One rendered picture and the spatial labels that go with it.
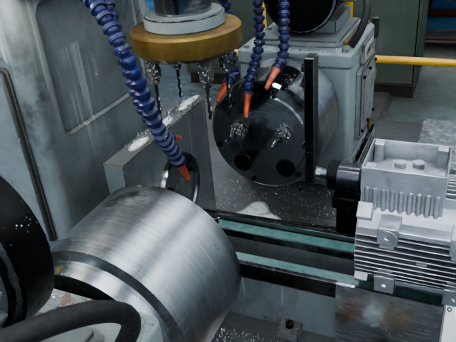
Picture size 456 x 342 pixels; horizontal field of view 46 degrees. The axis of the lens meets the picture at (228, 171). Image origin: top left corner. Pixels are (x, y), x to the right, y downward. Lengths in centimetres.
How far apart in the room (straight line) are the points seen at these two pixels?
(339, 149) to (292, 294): 50
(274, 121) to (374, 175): 37
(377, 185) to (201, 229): 28
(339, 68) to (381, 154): 44
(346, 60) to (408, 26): 271
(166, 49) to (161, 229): 28
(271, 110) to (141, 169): 33
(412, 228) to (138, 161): 45
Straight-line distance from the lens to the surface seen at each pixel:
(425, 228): 84
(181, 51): 81
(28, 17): 88
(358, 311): 95
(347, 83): 130
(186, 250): 69
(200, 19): 83
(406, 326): 95
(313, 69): 96
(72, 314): 42
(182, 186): 104
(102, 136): 102
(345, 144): 136
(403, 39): 401
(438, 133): 147
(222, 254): 73
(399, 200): 83
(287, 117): 111
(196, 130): 108
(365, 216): 83
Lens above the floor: 154
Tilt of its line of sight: 29 degrees down
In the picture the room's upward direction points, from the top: 5 degrees counter-clockwise
